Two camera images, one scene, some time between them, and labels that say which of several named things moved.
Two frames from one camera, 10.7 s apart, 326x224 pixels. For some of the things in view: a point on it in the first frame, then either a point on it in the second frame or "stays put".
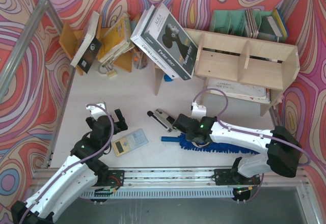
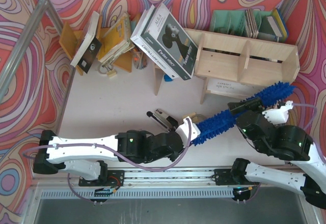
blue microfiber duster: (214, 146) → (217, 126)
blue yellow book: (277, 24) stays put
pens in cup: (139, 59) stays put
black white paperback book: (90, 48) stays put
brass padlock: (108, 68) stays put
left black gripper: (116, 122) → (174, 127)
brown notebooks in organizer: (251, 23) stays put
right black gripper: (179, 122) → (239, 107)
